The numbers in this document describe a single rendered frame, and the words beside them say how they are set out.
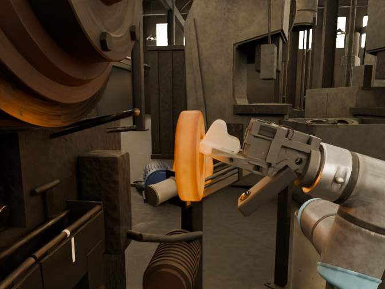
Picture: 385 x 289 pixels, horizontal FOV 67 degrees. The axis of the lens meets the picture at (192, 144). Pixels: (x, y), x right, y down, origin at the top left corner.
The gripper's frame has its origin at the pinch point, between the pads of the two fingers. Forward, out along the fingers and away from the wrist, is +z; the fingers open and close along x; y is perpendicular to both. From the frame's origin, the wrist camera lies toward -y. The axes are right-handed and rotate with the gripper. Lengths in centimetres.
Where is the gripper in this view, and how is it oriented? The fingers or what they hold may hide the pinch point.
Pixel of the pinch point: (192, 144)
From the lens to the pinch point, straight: 51.0
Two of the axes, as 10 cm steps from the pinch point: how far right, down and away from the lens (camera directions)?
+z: -9.5, -2.9, 0.9
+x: -1.4, 1.5, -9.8
